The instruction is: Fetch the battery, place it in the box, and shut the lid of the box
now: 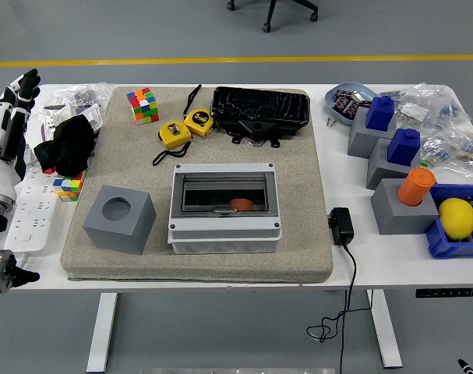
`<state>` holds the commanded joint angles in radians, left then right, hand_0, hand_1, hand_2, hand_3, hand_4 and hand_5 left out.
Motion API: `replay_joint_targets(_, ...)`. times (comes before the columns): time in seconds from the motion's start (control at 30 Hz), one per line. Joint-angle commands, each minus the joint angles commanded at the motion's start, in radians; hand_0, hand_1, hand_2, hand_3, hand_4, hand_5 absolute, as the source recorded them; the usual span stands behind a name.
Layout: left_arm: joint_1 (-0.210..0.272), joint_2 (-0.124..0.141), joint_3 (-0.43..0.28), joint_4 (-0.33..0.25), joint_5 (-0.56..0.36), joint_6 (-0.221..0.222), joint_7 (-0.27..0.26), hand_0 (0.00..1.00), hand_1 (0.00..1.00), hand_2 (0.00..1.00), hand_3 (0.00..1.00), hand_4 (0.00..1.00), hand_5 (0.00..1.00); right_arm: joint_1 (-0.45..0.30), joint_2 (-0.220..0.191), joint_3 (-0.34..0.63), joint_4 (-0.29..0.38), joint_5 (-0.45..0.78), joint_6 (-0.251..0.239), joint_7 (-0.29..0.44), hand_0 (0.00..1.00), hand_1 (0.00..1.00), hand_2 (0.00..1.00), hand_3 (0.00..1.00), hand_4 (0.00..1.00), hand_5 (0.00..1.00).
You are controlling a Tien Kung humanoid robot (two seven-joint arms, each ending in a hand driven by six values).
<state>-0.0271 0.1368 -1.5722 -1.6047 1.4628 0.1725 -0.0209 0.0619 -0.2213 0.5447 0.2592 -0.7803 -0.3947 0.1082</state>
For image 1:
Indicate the large colourful puzzle cube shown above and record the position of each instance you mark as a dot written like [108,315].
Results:
[142,107]

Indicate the grey-brown mat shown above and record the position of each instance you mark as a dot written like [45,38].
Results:
[298,175]

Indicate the blue plastic bin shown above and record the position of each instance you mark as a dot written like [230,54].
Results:
[446,249]

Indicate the small green connector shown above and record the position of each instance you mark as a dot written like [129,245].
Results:
[427,163]

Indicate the clear bag of dark screws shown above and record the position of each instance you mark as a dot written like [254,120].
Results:
[84,95]

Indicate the clear bag of brown parts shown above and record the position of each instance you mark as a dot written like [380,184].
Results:
[471,150]

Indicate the yellow lemon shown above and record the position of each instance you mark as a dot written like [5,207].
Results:
[456,218]

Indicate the clear bag of white parts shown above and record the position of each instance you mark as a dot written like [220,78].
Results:
[413,111]

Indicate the small silver metal part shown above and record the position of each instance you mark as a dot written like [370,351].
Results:
[361,98]

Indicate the grey electrical box with lid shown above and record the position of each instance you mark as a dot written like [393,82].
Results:
[224,237]

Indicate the black office chair base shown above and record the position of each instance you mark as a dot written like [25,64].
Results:
[271,11]

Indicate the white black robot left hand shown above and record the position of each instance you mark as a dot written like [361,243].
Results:
[2,167]

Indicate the grey block holder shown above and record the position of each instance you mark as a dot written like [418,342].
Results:
[384,173]
[399,220]
[362,142]

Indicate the black plastic tray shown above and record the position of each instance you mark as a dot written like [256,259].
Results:
[259,103]

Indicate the blue-grey dish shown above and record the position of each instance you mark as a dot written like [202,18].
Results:
[353,86]

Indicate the clear bag of blue parts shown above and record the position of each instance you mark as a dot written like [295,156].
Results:
[435,146]

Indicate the small colourful puzzle cube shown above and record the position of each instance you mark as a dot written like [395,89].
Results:
[68,187]

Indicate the white table leg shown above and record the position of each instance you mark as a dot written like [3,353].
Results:
[101,331]
[384,331]

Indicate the small metal screws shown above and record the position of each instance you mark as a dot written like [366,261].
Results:
[330,122]

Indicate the yellow tape measure black label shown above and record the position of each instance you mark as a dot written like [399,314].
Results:
[174,134]

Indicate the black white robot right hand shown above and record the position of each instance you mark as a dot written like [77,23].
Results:
[465,366]

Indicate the blue square battery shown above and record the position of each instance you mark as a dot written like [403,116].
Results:
[380,113]
[403,148]

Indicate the black table control panel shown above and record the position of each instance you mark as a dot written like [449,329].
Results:
[446,293]

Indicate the white power strip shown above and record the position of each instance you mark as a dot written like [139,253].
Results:
[37,218]

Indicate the yellow tape measure 5m label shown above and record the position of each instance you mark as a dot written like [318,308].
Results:
[199,122]

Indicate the dark printed packet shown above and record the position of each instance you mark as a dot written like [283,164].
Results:
[345,107]
[342,94]

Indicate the white labelled packets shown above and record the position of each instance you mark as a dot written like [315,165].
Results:
[92,116]

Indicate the black power adapter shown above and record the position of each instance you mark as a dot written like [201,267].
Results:
[341,226]

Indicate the grey block with round hole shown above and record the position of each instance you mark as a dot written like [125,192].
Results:
[119,233]

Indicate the orange cylinder battery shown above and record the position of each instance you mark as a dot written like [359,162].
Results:
[242,204]
[415,187]

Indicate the black cloth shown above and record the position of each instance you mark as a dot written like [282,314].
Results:
[70,146]

